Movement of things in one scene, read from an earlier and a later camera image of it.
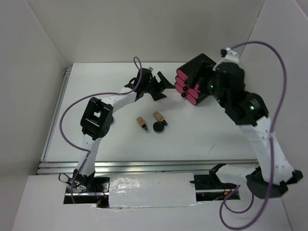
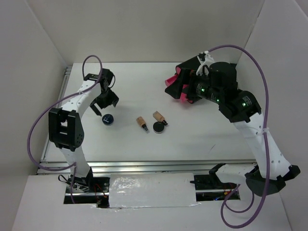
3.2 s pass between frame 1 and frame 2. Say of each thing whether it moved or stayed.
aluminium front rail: stayed
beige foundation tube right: stayed
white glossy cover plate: stayed
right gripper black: moved
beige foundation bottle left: stayed
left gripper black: moved
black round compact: stayed
